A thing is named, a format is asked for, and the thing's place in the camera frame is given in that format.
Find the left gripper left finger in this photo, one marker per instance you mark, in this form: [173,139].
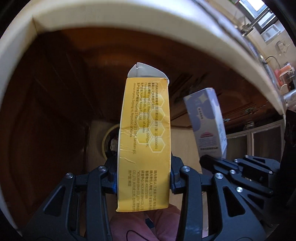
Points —
[77,208]

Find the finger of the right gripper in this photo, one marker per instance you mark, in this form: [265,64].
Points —
[257,183]
[252,164]

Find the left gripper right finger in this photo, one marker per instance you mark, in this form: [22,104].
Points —
[211,208]

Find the lilac carton box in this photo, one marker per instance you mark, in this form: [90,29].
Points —
[205,115]

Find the yellow honeycomb box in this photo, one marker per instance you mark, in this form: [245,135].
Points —
[144,142]

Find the round trash bin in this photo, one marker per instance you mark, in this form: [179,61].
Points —
[110,142]

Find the pink trousers leg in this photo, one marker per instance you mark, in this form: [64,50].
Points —
[161,224]

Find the steel pot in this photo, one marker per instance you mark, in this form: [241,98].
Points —
[289,99]

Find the chrome faucet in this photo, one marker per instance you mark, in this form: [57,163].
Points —
[247,28]

